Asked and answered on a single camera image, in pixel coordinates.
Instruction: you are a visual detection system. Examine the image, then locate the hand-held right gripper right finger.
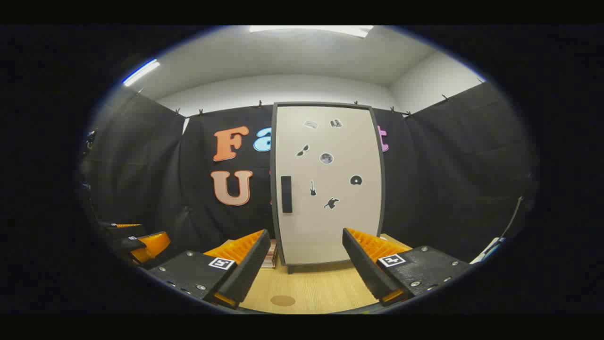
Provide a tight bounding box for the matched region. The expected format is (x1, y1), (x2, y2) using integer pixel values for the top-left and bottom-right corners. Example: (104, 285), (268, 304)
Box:
(342, 228), (473, 307)

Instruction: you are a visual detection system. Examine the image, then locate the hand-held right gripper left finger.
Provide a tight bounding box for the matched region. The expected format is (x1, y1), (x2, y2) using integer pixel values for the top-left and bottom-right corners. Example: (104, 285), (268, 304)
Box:
(144, 229), (272, 311)

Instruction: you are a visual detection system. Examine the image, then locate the white cabinet door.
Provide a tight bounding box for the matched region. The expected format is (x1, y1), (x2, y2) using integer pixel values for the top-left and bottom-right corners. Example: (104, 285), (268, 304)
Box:
(275, 105), (382, 266)

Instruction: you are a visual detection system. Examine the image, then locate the black cabinet door handle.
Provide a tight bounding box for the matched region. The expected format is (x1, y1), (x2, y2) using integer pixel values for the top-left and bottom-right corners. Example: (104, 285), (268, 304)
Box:
(281, 176), (293, 213)

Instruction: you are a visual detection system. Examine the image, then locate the grey cabinet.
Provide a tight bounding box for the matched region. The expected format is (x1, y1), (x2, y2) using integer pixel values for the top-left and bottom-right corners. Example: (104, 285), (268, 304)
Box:
(269, 101), (387, 275)

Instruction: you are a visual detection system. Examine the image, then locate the stack of books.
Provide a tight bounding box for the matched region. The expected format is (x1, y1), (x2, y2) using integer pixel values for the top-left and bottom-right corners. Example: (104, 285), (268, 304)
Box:
(261, 238), (279, 270)

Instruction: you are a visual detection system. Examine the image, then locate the black backdrop cloth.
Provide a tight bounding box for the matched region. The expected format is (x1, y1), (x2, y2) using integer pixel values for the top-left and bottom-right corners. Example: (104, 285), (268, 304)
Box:
(78, 80), (538, 271)

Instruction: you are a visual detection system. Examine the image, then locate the ceiling light panel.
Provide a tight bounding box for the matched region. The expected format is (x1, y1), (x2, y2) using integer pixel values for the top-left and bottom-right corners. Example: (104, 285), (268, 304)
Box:
(249, 25), (374, 39)
(122, 59), (161, 87)

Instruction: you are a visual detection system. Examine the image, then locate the thin grey cable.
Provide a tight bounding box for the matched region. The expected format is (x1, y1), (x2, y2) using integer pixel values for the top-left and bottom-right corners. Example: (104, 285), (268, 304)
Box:
(500, 196), (525, 239)

